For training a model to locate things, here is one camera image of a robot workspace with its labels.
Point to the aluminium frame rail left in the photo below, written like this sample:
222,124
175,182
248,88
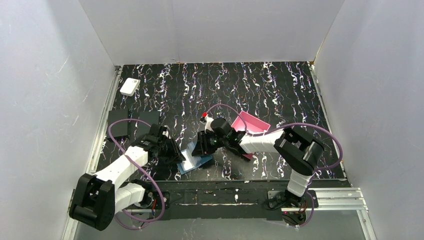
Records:
100,134

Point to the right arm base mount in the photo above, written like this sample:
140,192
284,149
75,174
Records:
291,205

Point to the aluminium frame rail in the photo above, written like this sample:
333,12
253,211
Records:
100,134
248,201

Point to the white small device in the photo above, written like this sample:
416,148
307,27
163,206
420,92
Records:
129,87

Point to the pink plastic box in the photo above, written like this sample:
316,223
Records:
251,124

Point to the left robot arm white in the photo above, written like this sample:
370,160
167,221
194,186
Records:
99,196

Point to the black box far left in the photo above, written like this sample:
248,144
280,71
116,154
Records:
121,129

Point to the blue card holder wallet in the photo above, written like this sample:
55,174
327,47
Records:
191,162

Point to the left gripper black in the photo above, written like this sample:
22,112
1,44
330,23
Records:
169,147

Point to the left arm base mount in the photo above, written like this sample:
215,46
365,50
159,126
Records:
148,210

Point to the aluminium frame rail front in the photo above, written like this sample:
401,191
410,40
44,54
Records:
248,201

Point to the black box near left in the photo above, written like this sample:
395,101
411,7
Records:
149,117

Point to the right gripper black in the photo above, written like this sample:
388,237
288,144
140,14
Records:
205,143

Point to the black box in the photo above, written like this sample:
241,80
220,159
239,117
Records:
149,117
121,129

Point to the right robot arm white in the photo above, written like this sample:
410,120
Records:
300,149

